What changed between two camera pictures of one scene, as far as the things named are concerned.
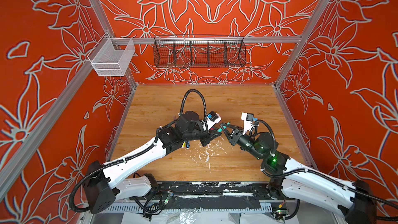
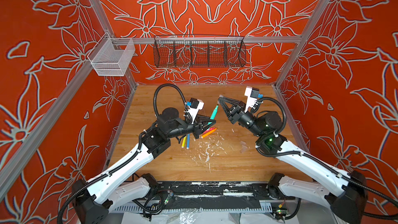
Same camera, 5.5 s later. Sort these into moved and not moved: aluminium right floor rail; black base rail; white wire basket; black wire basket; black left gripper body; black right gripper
Moved: black right gripper; black left gripper body
Not moved: aluminium right floor rail; black wire basket; white wire basket; black base rail
